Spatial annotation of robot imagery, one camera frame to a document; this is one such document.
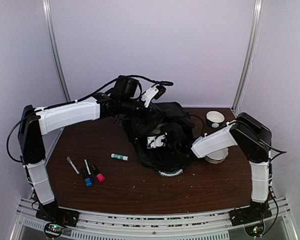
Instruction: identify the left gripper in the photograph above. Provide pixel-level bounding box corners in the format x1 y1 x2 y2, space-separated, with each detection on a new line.
120 96 165 125

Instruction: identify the black student backpack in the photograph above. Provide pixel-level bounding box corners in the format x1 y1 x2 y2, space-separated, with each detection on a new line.
122 102 195 177

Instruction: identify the green white glue stick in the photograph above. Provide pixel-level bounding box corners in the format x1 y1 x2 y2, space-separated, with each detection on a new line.
110 153 129 161

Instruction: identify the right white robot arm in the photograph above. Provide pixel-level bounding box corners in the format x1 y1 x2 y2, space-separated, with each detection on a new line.
189 113 286 221

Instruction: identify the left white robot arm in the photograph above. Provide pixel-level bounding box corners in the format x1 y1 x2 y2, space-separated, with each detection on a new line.
16 82 166 222

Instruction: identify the white cup black band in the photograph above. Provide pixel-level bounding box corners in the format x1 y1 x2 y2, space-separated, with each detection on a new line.
205 110 225 129

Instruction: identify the white fluted ceramic bowl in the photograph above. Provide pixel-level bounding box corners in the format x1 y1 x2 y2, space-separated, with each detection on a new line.
204 148 229 164

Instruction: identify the black pink highlighter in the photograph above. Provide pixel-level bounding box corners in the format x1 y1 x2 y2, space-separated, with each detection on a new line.
90 164 105 183

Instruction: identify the blue tipped white marker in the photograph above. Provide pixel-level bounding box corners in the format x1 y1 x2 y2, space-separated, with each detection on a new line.
84 159 94 183

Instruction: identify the black blue highlighter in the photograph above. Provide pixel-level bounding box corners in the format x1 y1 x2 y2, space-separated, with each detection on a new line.
80 167 92 187

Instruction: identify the green tipped white marker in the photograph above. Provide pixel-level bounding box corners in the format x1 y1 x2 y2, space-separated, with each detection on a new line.
66 156 81 176

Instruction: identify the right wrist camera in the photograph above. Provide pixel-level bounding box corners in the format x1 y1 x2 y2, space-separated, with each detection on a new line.
160 122 185 144

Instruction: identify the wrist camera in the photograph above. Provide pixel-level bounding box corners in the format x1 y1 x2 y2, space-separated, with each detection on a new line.
110 75 140 101
160 122 185 144

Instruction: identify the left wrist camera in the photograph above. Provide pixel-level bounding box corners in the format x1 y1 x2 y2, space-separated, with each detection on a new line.
110 75 140 101

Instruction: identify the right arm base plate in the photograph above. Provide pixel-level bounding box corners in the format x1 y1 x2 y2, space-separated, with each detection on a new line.
229 207 272 226

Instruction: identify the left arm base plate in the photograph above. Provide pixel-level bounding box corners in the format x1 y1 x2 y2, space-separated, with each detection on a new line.
35 208 80 227

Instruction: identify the left aluminium frame post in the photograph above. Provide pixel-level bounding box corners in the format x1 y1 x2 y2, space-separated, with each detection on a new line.
42 0 71 103

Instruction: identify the aluminium frame post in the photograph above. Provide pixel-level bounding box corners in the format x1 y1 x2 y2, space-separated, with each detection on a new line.
231 0 264 115
42 0 71 103

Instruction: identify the right aluminium frame post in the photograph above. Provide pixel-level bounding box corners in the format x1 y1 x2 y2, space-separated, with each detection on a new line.
231 0 264 115

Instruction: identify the front aluminium rail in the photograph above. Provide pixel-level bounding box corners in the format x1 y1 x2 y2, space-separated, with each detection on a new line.
9 196 300 240

